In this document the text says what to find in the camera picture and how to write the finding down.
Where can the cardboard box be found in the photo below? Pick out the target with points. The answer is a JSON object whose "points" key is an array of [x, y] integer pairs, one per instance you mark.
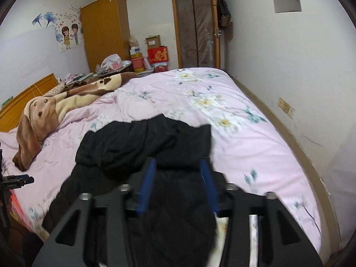
{"points": [[152, 41]]}

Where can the white plastic bag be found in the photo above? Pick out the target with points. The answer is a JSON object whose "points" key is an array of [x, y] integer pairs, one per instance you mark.
{"points": [[111, 61]]}

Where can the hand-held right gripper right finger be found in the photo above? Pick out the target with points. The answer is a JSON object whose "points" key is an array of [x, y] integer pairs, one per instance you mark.
{"points": [[209, 185]]}

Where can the small red box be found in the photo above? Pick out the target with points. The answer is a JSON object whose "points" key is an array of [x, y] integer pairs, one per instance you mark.
{"points": [[161, 68]]}

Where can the wooden wardrobe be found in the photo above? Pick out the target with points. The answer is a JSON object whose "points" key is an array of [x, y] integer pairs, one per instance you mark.
{"points": [[105, 30]]}

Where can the wooden headboard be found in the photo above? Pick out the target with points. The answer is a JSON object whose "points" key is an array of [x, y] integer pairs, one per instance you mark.
{"points": [[27, 94]]}

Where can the brown dog print blanket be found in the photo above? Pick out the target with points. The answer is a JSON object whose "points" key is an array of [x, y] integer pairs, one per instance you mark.
{"points": [[69, 100]]}

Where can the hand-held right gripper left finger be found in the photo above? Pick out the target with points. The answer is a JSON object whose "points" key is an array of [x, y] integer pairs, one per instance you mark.
{"points": [[146, 189]]}

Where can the cluttered bedside table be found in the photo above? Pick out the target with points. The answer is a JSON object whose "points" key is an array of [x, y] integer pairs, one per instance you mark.
{"points": [[83, 76]]}

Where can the large red gift box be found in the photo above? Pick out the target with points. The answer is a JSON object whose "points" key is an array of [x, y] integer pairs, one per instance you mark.
{"points": [[158, 55]]}

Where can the red and yellow tin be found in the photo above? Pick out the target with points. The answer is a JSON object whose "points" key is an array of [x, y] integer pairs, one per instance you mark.
{"points": [[137, 65]]}

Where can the hanging bags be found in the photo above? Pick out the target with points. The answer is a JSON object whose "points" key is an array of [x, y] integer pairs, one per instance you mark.
{"points": [[224, 12]]}

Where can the pink floral bed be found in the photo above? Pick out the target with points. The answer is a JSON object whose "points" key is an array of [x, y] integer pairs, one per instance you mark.
{"points": [[250, 150]]}

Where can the mesh door curtain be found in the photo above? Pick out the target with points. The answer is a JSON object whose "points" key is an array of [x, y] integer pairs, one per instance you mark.
{"points": [[194, 33]]}

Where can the cartoon couple wall sticker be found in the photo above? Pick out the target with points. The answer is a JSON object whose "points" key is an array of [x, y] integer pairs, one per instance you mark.
{"points": [[69, 36]]}

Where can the blue flower wall sticker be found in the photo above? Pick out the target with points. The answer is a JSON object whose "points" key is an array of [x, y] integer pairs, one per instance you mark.
{"points": [[44, 19]]}

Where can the black puffer jacket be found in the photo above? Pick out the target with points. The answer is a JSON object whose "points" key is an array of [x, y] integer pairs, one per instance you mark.
{"points": [[125, 144]]}

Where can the blue and white box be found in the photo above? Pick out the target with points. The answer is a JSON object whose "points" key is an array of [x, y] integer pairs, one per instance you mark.
{"points": [[136, 52]]}

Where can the wooden door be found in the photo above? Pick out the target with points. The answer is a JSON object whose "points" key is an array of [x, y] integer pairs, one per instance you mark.
{"points": [[173, 33], [215, 50]]}

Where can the black camera stand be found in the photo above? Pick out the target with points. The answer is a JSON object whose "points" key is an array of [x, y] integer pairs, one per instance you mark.
{"points": [[16, 182]]}

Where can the clear snack bag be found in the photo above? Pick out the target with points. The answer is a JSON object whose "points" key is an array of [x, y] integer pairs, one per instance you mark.
{"points": [[133, 42]]}

